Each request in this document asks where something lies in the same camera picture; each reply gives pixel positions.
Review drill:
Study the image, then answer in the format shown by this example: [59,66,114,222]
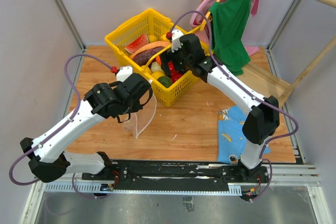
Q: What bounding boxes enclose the green mango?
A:
[158,76,173,88]

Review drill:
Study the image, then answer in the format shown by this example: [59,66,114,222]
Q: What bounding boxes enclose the clear polka dot zip bag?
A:
[121,78,158,140]

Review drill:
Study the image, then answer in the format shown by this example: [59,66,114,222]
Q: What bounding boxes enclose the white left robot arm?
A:
[20,73,153,183]

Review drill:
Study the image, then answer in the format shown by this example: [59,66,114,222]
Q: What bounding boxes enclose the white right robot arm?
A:
[160,29,280,182]

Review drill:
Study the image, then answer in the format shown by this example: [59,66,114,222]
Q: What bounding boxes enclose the pale green cabbage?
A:
[150,62,162,72]

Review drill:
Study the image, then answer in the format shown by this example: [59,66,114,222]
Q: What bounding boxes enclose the yellow lemon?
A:
[151,71,165,80]

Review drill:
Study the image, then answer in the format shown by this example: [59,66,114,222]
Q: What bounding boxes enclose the papaya half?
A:
[129,40,171,59]

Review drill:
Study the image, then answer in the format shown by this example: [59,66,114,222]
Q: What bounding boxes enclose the watermelon slice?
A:
[125,34,149,54]

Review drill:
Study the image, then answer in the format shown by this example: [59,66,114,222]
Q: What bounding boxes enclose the yellow plastic basket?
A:
[105,8,199,107]

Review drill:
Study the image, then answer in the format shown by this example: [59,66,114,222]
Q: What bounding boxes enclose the pink garment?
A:
[190,0,260,56]

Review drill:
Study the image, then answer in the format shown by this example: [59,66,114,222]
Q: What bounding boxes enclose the green shirt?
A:
[209,0,251,76]

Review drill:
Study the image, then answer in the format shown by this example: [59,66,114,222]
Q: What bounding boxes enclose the blue cartoon cloth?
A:
[217,105,271,165]

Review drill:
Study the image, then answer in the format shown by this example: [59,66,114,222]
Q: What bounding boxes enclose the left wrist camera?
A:
[110,66,133,82]

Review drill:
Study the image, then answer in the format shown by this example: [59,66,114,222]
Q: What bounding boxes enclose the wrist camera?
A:
[166,29,184,52]
[110,66,133,82]

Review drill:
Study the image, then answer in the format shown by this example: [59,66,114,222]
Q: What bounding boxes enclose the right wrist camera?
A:
[166,29,184,52]

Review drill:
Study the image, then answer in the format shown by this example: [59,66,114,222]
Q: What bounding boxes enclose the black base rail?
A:
[81,159,269,193]

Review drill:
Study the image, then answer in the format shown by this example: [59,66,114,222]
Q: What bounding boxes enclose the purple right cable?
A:
[167,10,299,204]

